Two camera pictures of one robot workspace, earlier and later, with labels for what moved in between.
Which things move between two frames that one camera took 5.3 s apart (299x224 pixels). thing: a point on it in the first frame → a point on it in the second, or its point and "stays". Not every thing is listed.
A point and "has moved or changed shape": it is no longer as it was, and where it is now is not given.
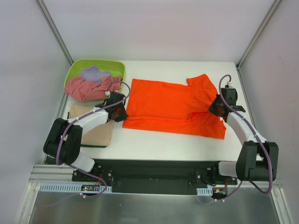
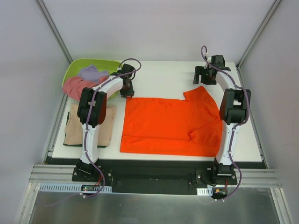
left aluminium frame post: x=55 y=31 stays
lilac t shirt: x=92 y=73 stays
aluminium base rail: x=59 y=173 stays
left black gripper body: x=120 y=114 → x=127 y=91
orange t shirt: x=174 y=106 has moved or changed shape
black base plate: x=166 y=177 stays
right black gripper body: x=216 y=107 → x=201 y=75
